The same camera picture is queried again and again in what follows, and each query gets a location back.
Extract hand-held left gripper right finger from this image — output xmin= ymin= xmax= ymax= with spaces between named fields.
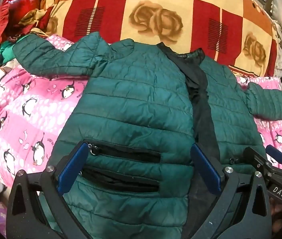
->
xmin=190 ymin=143 xmax=272 ymax=239

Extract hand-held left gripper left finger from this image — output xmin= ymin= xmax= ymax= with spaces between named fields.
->
xmin=6 ymin=141 xmax=91 ymax=239

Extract green puffer jacket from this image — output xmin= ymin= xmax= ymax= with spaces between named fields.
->
xmin=12 ymin=31 xmax=282 ymax=239

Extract pile of red clothes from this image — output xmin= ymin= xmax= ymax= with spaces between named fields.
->
xmin=0 ymin=0 xmax=54 ymax=65

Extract pink penguin blanket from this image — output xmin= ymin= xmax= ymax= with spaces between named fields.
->
xmin=0 ymin=34 xmax=282 ymax=192

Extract red checkered rose blanket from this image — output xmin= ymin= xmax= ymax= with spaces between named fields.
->
xmin=41 ymin=0 xmax=278 ymax=77

